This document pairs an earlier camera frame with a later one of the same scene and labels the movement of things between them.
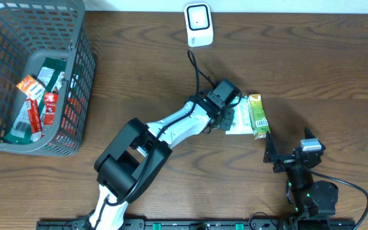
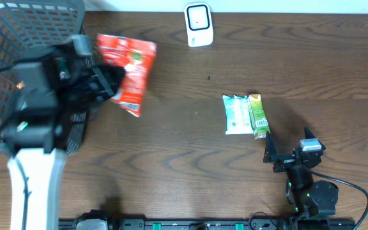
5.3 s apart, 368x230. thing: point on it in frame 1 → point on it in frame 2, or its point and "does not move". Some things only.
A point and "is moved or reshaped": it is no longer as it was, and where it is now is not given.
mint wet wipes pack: x=243 y=122 does not move
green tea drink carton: x=259 y=122 does not move
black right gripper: x=271 y=156 does not move
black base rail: x=204 y=225 does not move
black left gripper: x=229 y=117 → x=107 y=73
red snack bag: x=35 y=121 is moved or reshaped
